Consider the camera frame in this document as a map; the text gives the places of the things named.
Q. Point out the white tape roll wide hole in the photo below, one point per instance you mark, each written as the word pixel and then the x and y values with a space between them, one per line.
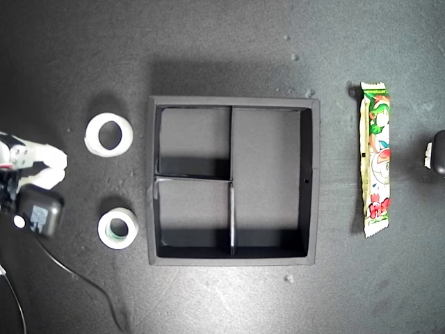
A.
pixel 91 134

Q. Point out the snack bar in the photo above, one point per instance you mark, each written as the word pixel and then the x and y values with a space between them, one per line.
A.
pixel 376 167

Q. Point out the white tape roll green core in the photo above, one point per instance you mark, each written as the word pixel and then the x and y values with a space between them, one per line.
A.
pixel 104 228

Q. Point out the black tray with wells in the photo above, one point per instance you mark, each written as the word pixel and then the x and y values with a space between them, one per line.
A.
pixel 266 149

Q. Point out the black camera box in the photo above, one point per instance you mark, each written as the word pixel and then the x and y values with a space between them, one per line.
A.
pixel 38 212
pixel 439 153

